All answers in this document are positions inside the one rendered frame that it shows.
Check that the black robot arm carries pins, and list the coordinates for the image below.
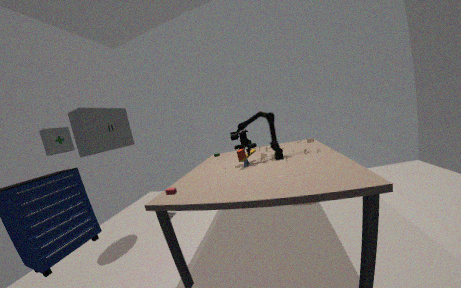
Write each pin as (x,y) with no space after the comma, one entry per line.
(270,117)

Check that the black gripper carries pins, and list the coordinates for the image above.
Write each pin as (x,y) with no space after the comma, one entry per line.
(244,143)

